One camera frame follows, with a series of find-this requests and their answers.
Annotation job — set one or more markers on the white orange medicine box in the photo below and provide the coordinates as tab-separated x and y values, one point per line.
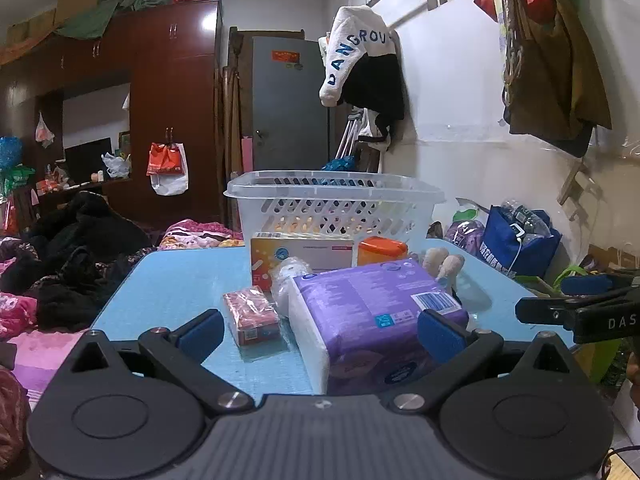
300	257

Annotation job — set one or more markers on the blue tote bag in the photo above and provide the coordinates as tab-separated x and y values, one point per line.
517	255

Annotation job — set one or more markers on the black clothes pile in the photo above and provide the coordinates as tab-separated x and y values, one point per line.
70	255

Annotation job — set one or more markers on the pink board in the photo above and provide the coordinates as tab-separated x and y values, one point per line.
247	155

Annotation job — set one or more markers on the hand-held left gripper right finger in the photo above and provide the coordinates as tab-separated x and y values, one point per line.
440	334

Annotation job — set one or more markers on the brown hanging bag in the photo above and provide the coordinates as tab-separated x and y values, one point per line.
555	80

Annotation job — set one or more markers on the wooden wall bracket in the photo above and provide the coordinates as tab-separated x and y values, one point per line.
574	185

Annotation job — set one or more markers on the green cloth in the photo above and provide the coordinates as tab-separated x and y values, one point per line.
100	15

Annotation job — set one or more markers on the black monitor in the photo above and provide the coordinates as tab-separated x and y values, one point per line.
85	160

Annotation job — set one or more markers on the red snack packet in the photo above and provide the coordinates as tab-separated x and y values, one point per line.
250	314

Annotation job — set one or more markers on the white plush toy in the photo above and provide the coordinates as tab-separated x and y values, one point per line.
445	265

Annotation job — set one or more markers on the clear plastic basket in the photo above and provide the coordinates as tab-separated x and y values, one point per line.
334	200

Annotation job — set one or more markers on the hanging bag with red contents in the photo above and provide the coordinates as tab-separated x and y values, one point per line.
44	132

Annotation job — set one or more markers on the floral blanket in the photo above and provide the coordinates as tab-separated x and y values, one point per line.
195	234

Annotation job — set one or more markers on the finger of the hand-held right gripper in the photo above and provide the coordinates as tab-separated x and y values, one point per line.
592	284
547	311

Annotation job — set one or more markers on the clear plastic bag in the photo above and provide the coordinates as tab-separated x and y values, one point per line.
285	282

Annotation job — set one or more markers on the metal folding rack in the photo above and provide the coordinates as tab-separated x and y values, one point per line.
346	135

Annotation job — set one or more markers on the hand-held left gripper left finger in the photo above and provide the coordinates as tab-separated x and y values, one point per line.
200	336

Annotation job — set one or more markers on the grey door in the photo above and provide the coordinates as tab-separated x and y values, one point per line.
287	110

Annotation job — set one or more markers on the purple pad pack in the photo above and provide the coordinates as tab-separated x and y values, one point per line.
370	310

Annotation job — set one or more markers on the cardboard box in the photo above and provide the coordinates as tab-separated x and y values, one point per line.
80	2
30	27

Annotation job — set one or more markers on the blue plastic bag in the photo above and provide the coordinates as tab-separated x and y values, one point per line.
340	165

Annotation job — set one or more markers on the orange lid container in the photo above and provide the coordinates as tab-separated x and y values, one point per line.
382	250

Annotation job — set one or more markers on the pink blanket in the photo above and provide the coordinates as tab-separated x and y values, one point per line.
40	355

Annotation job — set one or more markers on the orange white plastic bag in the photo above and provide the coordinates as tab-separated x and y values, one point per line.
167	167

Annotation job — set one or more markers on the plastic water bottles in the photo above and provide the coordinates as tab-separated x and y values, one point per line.
525	215

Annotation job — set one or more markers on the white black garment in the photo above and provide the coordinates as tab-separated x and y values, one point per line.
376	135

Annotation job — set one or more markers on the brown wooden wardrobe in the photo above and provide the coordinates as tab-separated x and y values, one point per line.
170	85

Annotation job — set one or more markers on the white hoodie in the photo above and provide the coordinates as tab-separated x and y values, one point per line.
357	35

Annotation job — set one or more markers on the purple patterned bag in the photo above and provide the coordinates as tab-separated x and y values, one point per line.
465	240

